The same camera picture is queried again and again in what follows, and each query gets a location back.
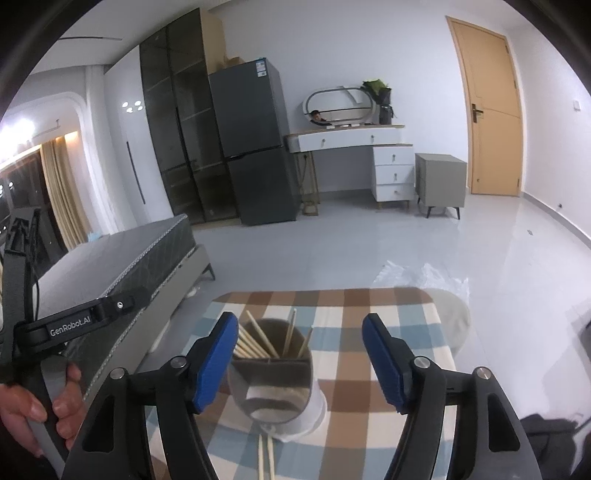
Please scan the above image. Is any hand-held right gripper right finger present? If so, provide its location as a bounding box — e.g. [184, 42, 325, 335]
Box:
[361, 313, 543, 480]

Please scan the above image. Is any round beige cushion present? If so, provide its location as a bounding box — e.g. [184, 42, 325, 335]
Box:
[427, 288, 472, 356]

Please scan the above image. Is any person's left hand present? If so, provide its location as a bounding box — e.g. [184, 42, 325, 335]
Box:
[0, 364, 85, 456]

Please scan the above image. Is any white vanity desk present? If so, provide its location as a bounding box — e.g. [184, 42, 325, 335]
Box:
[283, 124, 415, 215]

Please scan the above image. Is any potted plant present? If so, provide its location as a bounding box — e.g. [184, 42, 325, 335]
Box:
[361, 79, 397, 125]

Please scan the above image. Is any dark glass cabinet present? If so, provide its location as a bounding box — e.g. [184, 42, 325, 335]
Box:
[139, 7, 238, 226]

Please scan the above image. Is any dark cloth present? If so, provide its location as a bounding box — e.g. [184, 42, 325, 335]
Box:
[519, 413, 591, 480]

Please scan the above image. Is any clear plastic sheet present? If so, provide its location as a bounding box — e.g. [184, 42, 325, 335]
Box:
[373, 260, 470, 301]

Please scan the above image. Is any checkered tablecloth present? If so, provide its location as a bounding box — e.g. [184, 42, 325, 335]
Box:
[139, 286, 458, 480]

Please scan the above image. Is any grey nightstand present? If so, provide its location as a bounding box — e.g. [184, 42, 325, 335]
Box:
[414, 152, 468, 220]

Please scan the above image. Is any dark grey quilted mattress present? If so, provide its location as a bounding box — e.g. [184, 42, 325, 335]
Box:
[37, 215, 197, 370]

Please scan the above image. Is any grey oval utensil holder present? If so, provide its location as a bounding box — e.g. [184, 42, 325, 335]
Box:
[228, 318, 328, 441]

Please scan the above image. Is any oval vanity mirror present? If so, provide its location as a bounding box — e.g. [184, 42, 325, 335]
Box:
[302, 85, 376, 127]

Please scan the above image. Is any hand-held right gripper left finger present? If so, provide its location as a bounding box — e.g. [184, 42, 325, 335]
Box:
[60, 311, 239, 480]

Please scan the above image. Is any wooden door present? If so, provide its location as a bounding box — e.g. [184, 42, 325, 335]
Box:
[445, 15, 525, 198]

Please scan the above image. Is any beige curtain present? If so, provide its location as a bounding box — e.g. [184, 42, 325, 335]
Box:
[41, 136, 93, 252]

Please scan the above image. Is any white wardrobe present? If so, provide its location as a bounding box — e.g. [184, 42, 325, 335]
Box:
[104, 44, 178, 232]

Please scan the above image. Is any dark grey fridge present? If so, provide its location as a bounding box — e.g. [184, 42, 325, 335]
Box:
[209, 58, 300, 227]

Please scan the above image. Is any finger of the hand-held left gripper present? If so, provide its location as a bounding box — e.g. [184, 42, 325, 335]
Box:
[95, 286, 151, 320]

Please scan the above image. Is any bundle of wooden chopsticks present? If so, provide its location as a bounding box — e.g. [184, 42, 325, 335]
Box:
[233, 310, 281, 360]

